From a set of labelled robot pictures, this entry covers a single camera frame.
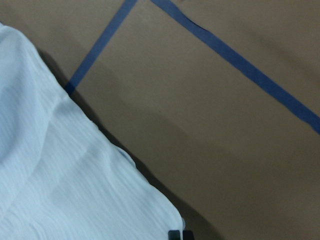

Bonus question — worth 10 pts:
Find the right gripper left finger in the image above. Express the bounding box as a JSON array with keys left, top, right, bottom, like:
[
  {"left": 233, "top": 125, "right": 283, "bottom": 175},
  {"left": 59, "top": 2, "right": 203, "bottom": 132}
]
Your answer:
[{"left": 168, "top": 230, "right": 181, "bottom": 240}]

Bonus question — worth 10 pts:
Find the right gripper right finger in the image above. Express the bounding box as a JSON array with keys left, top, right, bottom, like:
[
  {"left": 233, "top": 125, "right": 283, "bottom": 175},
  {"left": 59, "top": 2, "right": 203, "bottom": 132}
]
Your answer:
[{"left": 182, "top": 230, "right": 194, "bottom": 240}]

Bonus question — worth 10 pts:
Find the light blue button-up shirt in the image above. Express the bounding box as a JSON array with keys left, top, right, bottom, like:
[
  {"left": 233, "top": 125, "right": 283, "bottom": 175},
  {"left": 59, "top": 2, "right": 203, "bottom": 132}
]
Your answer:
[{"left": 0, "top": 25, "right": 185, "bottom": 240}]

